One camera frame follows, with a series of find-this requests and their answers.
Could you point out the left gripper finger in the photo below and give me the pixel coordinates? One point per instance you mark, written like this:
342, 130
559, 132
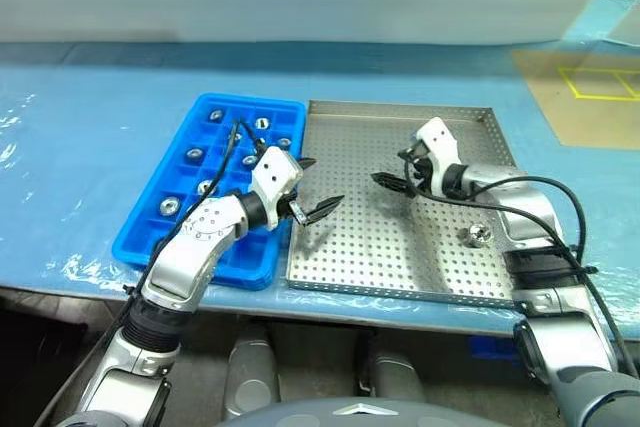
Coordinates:
307, 164
322, 208

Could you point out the grey rounded shape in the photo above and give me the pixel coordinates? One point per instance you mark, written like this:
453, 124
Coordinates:
250, 377
397, 379

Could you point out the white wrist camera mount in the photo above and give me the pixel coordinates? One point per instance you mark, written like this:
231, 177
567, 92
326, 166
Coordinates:
440, 139
272, 172

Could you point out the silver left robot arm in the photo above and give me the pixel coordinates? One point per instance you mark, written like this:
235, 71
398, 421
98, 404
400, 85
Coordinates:
200, 242

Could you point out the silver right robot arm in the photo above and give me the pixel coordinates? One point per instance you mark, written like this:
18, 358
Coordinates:
525, 202

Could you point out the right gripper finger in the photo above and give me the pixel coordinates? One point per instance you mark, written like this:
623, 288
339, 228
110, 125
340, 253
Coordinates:
395, 184
407, 152

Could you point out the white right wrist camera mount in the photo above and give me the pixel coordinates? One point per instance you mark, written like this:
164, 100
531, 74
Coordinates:
440, 139

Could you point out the blue object under table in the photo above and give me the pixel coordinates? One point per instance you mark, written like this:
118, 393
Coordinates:
492, 347

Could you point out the brown mat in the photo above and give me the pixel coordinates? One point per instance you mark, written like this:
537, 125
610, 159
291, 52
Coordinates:
550, 102

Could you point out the blue compartment tray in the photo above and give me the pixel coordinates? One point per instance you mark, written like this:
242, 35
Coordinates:
150, 242

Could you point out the dark grey robot torso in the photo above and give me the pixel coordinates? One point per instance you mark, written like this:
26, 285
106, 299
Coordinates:
360, 414

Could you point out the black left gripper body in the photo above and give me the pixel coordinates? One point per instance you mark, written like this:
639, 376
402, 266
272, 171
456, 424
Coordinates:
287, 198

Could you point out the metal nut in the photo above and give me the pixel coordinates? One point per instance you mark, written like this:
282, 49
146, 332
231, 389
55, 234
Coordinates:
476, 236
169, 206
203, 188

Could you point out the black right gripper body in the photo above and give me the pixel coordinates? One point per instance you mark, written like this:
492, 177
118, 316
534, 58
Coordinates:
422, 172

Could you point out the perforated metal tray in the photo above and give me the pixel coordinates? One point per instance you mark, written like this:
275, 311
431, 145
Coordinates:
360, 257

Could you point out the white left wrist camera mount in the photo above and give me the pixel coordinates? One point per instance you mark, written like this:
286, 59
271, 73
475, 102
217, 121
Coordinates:
272, 172

